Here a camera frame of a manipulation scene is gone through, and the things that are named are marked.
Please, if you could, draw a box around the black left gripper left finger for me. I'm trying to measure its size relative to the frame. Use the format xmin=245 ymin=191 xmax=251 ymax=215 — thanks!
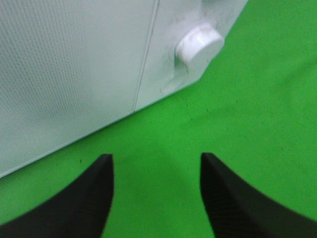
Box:
xmin=0 ymin=154 xmax=114 ymax=238

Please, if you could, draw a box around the white microwave knob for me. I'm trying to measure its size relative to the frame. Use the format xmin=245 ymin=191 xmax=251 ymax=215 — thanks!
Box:
xmin=175 ymin=22 xmax=224 ymax=66

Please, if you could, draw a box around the white microwave door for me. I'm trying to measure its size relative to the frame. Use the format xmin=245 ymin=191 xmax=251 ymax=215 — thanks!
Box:
xmin=0 ymin=0 xmax=158 ymax=176

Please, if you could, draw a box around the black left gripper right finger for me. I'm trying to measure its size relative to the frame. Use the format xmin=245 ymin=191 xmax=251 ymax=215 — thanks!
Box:
xmin=200 ymin=153 xmax=317 ymax=238

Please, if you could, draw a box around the white microwave oven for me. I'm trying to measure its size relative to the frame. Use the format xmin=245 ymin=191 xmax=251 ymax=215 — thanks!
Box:
xmin=0 ymin=0 xmax=249 ymax=178

